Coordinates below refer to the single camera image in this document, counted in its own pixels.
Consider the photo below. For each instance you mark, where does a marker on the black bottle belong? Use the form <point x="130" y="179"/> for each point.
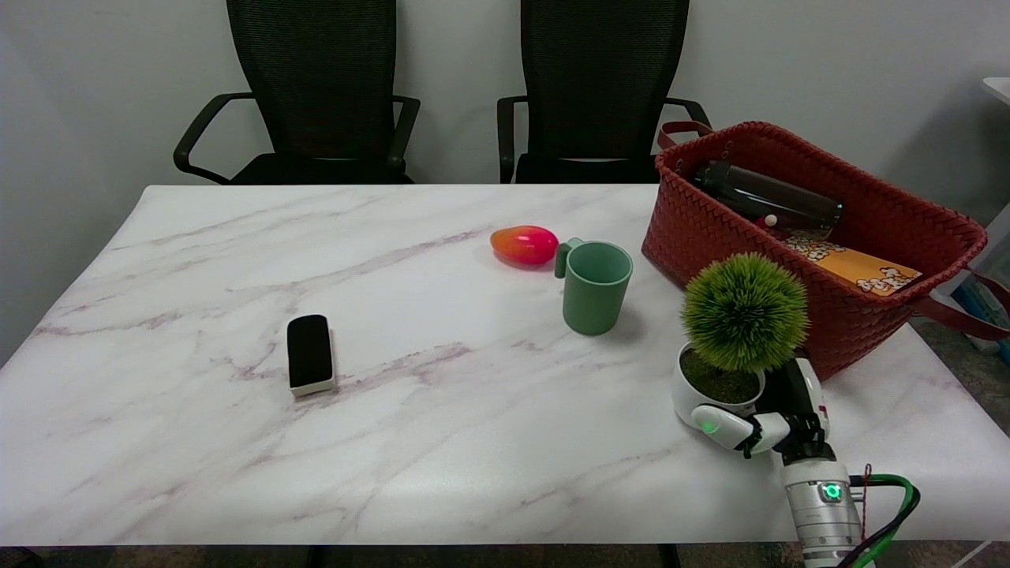
<point x="777" y="197"/>

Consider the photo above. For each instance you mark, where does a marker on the red orange toy mango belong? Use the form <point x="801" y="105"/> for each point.
<point x="525" y="244"/>

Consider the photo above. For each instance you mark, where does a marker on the small red white cap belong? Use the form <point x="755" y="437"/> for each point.
<point x="770" y="221"/>

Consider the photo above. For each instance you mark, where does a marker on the red woven basket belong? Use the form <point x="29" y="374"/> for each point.
<point x="836" y="323"/>

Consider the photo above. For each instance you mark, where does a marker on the green ball plant white pot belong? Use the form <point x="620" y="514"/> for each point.
<point x="742" y="312"/>

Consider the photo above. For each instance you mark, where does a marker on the black whiteboard eraser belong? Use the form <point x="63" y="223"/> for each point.
<point x="308" y="351"/>

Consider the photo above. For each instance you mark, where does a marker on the blue white floor object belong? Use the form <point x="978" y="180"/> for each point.
<point x="978" y="304"/>

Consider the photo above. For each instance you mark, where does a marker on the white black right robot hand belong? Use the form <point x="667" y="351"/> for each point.
<point x="797" y="410"/>

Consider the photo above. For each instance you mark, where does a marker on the green mug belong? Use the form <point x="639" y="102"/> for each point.
<point x="593" y="288"/>

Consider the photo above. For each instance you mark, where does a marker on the orange popcorn box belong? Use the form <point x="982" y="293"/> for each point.
<point x="860" y="268"/>

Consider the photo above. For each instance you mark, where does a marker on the white side table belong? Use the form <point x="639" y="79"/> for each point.
<point x="1000" y="87"/>

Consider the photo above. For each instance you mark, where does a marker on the black mesh office chair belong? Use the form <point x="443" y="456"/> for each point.
<point x="316" y="71"/>
<point x="592" y="71"/>

